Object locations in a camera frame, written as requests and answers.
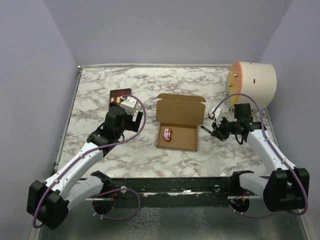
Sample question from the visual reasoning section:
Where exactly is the black pen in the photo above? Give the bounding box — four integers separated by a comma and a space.
200, 125, 212, 135

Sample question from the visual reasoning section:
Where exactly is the red toy ambulance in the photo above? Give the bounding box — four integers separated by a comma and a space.
163, 128, 172, 142

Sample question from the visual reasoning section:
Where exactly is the brown cardboard box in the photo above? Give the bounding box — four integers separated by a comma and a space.
156, 93, 206, 152

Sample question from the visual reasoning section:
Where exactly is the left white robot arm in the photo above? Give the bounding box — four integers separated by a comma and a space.
26, 104, 147, 230

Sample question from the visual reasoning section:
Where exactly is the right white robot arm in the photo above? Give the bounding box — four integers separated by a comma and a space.
208, 103, 310, 212

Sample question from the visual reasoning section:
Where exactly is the dark paperback book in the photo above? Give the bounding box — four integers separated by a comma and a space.
109, 88, 132, 107

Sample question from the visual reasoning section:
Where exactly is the cream cylinder with coloured face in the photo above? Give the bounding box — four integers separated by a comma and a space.
224, 61, 277, 110

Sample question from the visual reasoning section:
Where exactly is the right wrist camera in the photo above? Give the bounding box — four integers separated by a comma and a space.
207, 106, 224, 127

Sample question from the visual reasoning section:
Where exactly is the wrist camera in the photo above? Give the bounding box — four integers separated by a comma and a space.
207, 106, 224, 127
120, 96, 138, 116

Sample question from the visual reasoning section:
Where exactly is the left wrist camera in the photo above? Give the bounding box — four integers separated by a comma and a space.
120, 96, 138, 116

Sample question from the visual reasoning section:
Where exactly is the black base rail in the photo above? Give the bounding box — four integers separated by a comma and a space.
91, 171, 254, 214

